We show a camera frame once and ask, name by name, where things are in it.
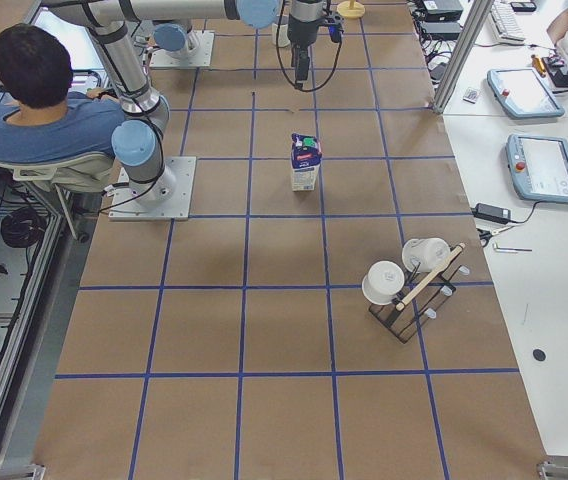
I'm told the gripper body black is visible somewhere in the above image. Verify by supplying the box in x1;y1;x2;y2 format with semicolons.
288;0;342;48

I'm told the blue white milk carton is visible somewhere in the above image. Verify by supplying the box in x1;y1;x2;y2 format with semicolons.
290;133;322;191

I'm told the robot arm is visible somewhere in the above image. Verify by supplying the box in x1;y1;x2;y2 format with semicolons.
42;1;343;221
153;20;200;58

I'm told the wooden mug tree stand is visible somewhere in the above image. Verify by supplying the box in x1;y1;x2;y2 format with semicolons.
337;0;366;19

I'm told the white keyboard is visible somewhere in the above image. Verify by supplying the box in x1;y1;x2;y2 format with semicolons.
487;1;526;45

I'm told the teach pendant far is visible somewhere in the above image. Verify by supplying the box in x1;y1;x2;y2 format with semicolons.
487;68;565;119

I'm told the teach pendant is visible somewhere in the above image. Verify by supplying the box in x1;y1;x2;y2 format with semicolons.
487;68;565;119
505;134;568;204

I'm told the white mug on rack right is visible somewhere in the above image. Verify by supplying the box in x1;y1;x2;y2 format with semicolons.
402;238;450;273

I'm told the white mug on rack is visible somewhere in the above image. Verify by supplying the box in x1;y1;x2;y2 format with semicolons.
402;238;450;273
362;260;405;306

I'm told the white mug on rack left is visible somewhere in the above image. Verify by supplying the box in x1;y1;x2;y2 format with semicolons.
362;260;405;306

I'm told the white office chair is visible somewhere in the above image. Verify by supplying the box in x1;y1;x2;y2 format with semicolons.
0;152;114;242

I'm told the black power adapter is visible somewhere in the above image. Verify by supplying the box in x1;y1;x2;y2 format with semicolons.
471;203;511;225

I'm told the black rack with wooden rod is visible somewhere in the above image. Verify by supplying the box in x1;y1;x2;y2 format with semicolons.
368;243;470;344

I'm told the teach pendant near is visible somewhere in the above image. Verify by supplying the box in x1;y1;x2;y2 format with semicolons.
505;134;568;204

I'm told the seated person in blue shirt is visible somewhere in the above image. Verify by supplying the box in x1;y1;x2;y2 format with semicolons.
0;23;126;164

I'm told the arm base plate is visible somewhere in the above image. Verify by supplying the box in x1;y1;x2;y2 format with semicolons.
149;30;214;69
108;156;197;221

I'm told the aluminium frame post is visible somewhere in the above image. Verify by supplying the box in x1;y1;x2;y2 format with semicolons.
432;0;493;114

